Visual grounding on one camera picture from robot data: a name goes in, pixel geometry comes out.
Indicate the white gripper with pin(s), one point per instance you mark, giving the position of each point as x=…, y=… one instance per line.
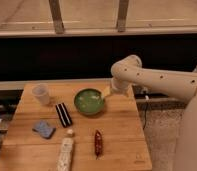
x=116, y=87

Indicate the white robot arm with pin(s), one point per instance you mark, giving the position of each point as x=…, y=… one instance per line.
x=177, y=84

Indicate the green bowl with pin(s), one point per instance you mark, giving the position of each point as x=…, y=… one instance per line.
x=89, y=102

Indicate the black white striped block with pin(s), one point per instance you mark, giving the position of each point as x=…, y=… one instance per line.
x=63, y=114

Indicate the red chip bag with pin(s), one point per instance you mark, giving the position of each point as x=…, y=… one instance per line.
x=98, y=143

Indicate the small white cube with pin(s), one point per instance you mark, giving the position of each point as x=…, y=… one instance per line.
x=70, y=132

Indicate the translucent plastic cup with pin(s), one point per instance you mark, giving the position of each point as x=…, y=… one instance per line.
x=41, y=93

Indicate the blue sponge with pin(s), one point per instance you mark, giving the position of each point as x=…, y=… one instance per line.
x=44, y=129

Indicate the wooden window post right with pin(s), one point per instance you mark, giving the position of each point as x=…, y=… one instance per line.
x=122, y=15

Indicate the wooden window post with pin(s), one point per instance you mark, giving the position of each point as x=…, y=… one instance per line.
x=122, y=15
x=56, y=16

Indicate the wooden window post left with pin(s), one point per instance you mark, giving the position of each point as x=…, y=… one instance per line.
x=56, y=16

